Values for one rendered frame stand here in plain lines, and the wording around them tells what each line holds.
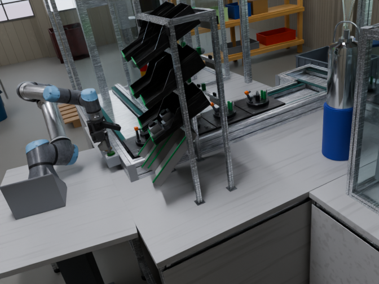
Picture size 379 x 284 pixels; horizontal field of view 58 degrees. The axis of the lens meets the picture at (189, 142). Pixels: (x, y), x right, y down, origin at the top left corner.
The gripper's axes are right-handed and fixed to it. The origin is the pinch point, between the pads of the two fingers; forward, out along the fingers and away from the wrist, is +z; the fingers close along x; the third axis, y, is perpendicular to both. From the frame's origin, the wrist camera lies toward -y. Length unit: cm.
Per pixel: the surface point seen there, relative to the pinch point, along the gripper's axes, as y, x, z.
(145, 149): -14.2, 22.3, -5.3
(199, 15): -37, 55, -67
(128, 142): -11.7, -4.2, 1.4
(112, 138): -5.6, -19.6, 3.1
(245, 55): -128, -59, -11
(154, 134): -13, 47, -24
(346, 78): -97, 67, -30
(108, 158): 2.4, 3.5, 2.6
